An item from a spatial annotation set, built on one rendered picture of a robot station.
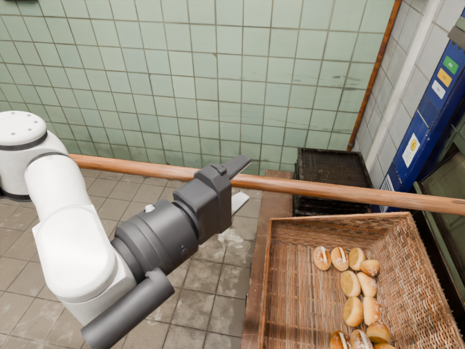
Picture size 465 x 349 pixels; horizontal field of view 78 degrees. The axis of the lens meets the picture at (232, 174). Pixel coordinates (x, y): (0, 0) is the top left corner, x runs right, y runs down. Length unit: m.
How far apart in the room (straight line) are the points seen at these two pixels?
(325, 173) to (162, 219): 0.98
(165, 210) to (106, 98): 1.96
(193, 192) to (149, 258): 0.10
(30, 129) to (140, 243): 0.24
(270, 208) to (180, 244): 1.03
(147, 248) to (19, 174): 0.25
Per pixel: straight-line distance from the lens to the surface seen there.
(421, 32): 1.41
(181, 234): 0.36
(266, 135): 2.03
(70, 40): 2.24
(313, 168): 1.27
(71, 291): 0.33
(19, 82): 2.69
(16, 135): 0.49
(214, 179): 0.38
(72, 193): 0.44
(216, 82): 1.90
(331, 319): 1.13
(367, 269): 1.14
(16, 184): 0.54
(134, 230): 0.36
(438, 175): 1.10
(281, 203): 1.40
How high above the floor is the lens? 1.59
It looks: 41 degrees down
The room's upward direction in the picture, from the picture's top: straight up
